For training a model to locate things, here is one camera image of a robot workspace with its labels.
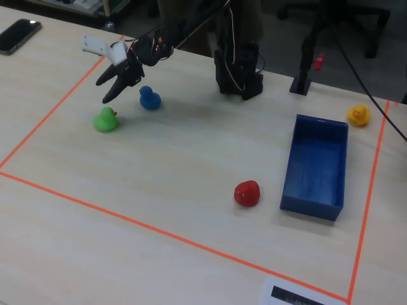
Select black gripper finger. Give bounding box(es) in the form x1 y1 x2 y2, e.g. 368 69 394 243
95 61 130 87
102 64 146 105

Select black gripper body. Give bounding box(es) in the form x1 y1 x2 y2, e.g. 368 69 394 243
126 29 175 68

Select green rubber duck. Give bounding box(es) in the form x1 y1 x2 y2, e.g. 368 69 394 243
92 107 120 133

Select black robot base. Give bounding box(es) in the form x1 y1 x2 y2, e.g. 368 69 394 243
214 41 265 101

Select blue rubber duck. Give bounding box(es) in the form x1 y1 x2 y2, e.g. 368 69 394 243
139 85 162 111

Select red rubber duck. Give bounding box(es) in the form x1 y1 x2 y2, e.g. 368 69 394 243
233 180 261 208

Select blue rectangular open box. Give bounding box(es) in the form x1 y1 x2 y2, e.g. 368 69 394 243
279 114 350 222

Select yellow rubber duck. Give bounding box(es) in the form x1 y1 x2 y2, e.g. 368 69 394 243
347 104 371 128

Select black smartphone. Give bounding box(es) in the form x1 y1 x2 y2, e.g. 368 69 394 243
0 18 43 57

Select orange tape border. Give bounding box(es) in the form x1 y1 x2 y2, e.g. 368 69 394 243
0 34 400 304

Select black clamp stand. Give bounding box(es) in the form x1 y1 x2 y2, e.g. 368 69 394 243
289 12 324 95

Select black office chair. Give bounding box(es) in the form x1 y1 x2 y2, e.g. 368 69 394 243
276 0 392 60

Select white printed paper sheet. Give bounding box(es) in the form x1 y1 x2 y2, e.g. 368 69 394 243
259 275 349 305

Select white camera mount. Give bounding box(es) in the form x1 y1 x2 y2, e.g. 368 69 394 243
81 34 129 66

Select black camera cable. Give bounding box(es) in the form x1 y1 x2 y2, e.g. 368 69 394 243
174 0 231 50

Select long black cable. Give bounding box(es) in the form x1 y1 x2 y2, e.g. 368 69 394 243
332 31 407 142

